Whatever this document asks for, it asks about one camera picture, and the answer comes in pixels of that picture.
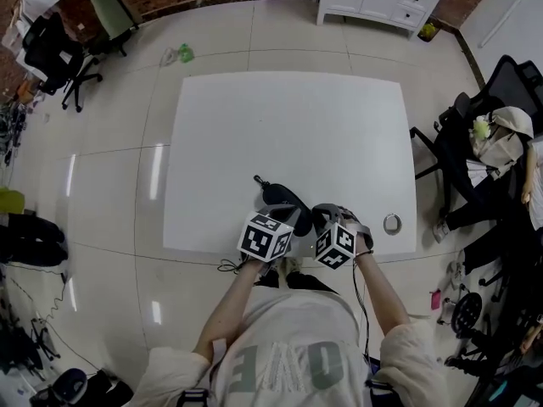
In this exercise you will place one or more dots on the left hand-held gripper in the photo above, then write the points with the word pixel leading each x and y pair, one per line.
pixel 263 238

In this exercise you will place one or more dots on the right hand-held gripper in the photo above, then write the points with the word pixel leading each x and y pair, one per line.
pixel 335 246

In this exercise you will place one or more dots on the black pouch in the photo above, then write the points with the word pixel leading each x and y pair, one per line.
pixel 282 193

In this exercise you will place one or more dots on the person's right forearm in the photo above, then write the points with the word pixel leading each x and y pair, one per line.
pixel 377 295

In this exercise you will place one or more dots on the person's left forearm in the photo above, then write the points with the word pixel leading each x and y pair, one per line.
pixel 229 308

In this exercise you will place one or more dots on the person's right hand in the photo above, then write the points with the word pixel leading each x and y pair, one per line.
pixel 362 238

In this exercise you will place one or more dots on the person's right white shoe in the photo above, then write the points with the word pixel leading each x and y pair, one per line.
pixel 292 266

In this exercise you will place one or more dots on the person's black trousers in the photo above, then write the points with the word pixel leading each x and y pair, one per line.
pixel 314 282

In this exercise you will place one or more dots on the white table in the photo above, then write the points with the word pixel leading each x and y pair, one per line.
pixel 288 134

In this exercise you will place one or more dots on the operator in grey clothing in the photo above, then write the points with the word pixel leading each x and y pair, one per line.
pixel 297 325

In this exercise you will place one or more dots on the pink small pouch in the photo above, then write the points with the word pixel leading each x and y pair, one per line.
pixel 436 299

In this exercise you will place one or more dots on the black office chair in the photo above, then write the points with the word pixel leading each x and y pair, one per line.
pixel 51 53
pixel 449 155

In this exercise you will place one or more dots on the black round stool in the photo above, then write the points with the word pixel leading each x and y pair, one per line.
pixel 466 314

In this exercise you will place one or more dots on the pale green plush charm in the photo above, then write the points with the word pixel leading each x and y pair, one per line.
pixel 480 127

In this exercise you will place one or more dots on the green plastic bag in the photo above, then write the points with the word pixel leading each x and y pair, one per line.
pixel 185 53

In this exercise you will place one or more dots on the beige backpack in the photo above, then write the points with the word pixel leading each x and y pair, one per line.
pixel 505 142

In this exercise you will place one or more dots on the yellow green small bag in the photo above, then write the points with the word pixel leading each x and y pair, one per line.
pixel 429 30

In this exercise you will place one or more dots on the black floor bag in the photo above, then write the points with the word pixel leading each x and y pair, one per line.
pixel 108 390

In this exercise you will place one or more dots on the green hanging cloth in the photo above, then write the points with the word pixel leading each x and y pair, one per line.
pixel 108 11

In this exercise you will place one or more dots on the white and navy device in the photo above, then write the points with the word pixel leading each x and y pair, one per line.
pixel 70 382

